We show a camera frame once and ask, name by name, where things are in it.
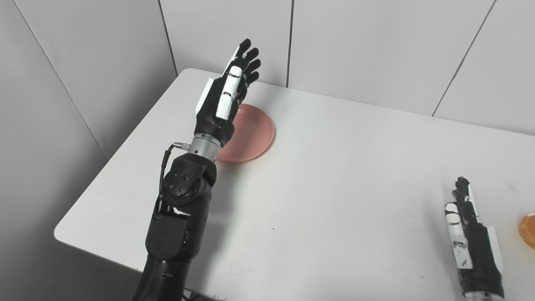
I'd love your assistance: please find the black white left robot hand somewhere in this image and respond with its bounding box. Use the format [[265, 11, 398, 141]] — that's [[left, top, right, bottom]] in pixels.
[[195, 38, 262, 148]]

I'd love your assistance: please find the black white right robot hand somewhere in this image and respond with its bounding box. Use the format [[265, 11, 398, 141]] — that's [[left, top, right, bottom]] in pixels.
[[444, 176, 505, 299]]

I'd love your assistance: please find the pink round plate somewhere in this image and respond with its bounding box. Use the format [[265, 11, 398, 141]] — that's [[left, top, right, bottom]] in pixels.
[[217, 104, 275, 164]]

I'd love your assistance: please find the orange cream puff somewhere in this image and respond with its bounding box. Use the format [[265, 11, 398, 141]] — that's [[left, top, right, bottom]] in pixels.
[[517, 212, 535, 251]]

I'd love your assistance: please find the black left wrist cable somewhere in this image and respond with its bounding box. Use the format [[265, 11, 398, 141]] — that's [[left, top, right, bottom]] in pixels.
[[158, 142, 190, 198]]

